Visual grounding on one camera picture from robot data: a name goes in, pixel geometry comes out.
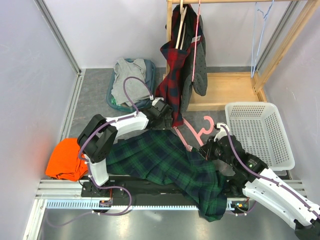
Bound blue wire hanger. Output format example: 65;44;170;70
250;0;275;79

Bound green tie-dye garment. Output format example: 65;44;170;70
111;97;117;105

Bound light blue cable duct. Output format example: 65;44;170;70
45;197;237;211

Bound aluminium corner profile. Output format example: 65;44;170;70
33;0;83;76

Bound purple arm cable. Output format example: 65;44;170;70
219;124;320;218
78;76;154;163

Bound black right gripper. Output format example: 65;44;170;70
196;135;235;166

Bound black dotted garment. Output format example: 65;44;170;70
180;17;208;112

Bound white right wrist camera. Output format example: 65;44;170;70
213;122;230;142

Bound green plaid garment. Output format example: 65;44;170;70
106;130;227;222

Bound red navy plaid skirt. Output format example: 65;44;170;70
156;4;197;127

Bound orange garment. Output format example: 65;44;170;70
45;138;88;182

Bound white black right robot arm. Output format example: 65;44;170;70
199;135;320;240

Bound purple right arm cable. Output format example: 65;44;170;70
219;124;320;218

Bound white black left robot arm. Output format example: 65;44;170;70
77;97;173;197

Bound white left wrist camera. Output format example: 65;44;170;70
151;97;166;109

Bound teal plastic basin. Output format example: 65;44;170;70
106;57;156;113

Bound beige wooden hanger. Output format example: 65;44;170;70
175;0;187;49

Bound grey t-shirt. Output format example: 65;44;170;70
111;57;150;106

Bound white plastic laundry basket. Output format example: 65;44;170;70
224;101;295;171

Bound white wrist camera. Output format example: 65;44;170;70
213;122;230;142
151;97;166;109

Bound wooden clothes rack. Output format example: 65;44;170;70
162;0;320;112

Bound thick pink plastic hanger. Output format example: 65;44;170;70
173;115;215;152

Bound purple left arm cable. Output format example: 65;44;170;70
78;76;154;163

